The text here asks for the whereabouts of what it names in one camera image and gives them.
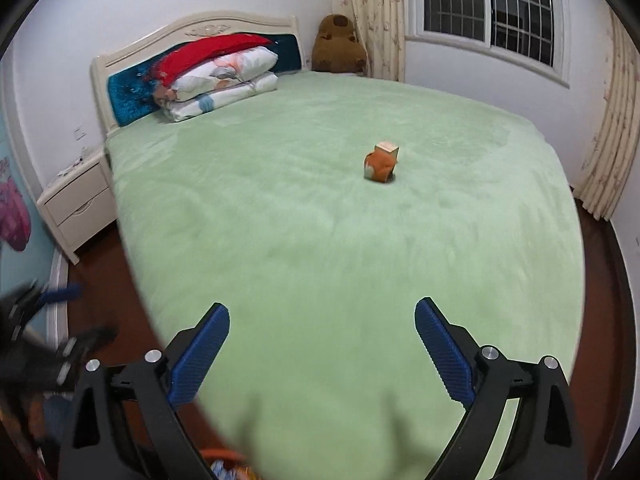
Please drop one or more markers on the orange plastic trash bin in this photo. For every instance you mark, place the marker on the orange plastic trash bin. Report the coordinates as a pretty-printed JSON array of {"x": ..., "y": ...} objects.
[{"x": 228, "y": 465}]

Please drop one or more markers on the floral cream curtain right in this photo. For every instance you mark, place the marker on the floral cream curtain right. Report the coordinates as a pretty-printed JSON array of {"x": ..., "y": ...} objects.
[{"x": 607, "y": 166}]

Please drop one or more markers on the barred window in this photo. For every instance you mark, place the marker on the barred window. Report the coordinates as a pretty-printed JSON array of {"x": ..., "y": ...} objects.
[{"x": 531, "y": 34}]

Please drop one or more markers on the floral cream curtain left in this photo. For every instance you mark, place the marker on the floral cream curtain left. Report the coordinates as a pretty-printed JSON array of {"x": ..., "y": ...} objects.
[{"x": 380, "y": 28}]

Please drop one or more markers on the green bed blanket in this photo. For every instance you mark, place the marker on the green bed blanket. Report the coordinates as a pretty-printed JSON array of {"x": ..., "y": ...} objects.
[{"x": 263, "y": 207}]

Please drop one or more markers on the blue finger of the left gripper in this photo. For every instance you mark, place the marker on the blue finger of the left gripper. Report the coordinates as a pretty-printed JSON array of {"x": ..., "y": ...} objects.
[{"x": 59, "y": 295}]

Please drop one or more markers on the white floral folded quilt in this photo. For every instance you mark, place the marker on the white floral folded quilt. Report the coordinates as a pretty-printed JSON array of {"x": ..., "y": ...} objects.
[{"x": 217, "y": 83}]

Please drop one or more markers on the white bedside table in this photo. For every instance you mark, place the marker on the white bedside table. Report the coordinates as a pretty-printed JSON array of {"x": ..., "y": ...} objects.
[{"x": 79, "y": 203}]

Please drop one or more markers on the floral cream curtain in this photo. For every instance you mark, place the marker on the floral cream curtain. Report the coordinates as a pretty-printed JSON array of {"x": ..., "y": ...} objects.
[
  {"x": 607, "y": 166},
  {"x": 380, "y": 28}
]

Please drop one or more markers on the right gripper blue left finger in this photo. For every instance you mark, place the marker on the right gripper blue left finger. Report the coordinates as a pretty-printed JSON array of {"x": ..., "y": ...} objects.
[{"x": 124, "y": 422}]

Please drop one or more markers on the wooden cube block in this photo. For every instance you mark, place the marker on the wooden cube block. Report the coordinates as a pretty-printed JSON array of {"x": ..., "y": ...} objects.
[{"x": 388, "y": 147}]

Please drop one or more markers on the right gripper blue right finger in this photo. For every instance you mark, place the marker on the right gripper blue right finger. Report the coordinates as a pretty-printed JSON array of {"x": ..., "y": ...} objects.
[{"x": 544, "y": 440}]

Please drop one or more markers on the red pillow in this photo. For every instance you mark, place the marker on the red pillow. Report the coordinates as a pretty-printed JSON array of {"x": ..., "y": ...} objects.
[{"x": 179, "y": 61}]

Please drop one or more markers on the orange plush toy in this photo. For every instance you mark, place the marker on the orange plush toy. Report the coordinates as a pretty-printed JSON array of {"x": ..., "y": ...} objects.
[{"x": 379, "y": 166}]

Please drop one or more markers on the brown plush toy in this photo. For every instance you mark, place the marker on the brown plush toy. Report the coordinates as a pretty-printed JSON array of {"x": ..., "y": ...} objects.
[{"x": 336, "y": 49}]

